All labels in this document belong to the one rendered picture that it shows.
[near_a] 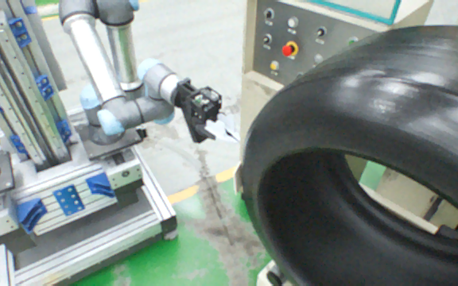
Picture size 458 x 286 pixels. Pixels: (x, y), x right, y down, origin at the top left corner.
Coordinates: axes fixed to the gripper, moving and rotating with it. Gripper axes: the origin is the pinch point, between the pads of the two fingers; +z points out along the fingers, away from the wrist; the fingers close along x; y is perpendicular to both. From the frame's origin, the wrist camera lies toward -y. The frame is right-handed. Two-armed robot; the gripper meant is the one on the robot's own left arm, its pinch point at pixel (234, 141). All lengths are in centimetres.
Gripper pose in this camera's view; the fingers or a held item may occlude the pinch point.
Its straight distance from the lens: 79.4
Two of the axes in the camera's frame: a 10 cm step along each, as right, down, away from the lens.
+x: 7.0, -4.8, 5.3
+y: 0.9, -6.7, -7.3
